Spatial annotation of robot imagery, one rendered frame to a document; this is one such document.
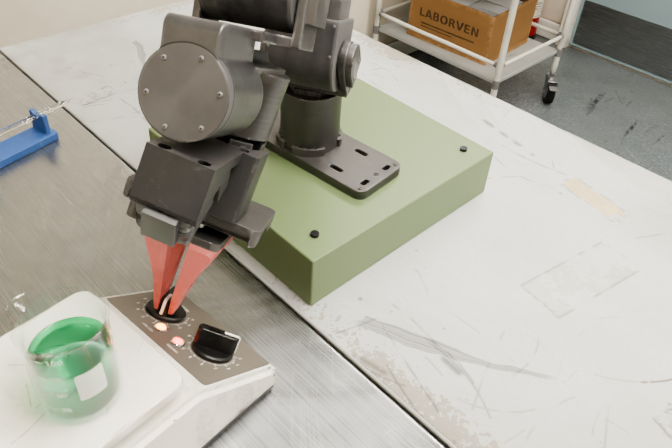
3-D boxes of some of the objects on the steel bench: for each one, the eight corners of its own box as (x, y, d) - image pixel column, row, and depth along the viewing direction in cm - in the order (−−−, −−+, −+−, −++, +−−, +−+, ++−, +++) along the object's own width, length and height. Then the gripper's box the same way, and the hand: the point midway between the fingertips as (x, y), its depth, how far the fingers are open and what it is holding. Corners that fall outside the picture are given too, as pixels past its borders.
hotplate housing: (176, 305, 58) (166, 239, 53) (279, 389, 52) (279, 324, 47) (-83, 480, 44) (-128, 414, 39) (14, 625, 38) (-26, 567, 33)
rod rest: (42, 129, 79) (35, 104, 77) (60, 139, 78) (53, 113, 75) (-34, 166, 72) (-44, 140, 70) (-16, 177, 71) (-26, 151, 69)
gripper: (302, 146, 50) (236, 316, 54) (181, 96, 50) (123, 269, 54) (287, 161, 43) (212, 353, 47) (147, 103, 43) (84, 300, 47)
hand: (168, 299), depth 50 cm, fingers closed, pressing on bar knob
